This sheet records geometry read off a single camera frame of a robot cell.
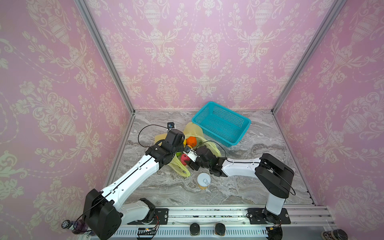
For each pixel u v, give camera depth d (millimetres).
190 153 748
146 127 646
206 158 677
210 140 1027
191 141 970
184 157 764
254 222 729
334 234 632
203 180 806
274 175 467
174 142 587
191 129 828
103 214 384
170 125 694
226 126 1124
